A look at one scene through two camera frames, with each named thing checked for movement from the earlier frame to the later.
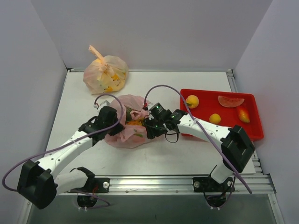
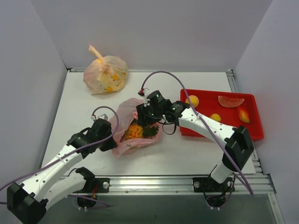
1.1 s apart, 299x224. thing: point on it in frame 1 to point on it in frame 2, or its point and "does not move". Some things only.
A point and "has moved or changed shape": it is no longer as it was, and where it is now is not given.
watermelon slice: x=230 y=102 does not move
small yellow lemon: x=215 y=118 does not move
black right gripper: x=147 y=130 to x=143 y=115
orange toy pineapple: x=138 y=122 to x=138 y=131
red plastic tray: x=209 y=104 does not move
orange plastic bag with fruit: x=107 y=73 does not move
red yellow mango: x=243 y=115 does not move
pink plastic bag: x=131 y=135 has moved or changed shape
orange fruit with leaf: x=192 y=101 does not move
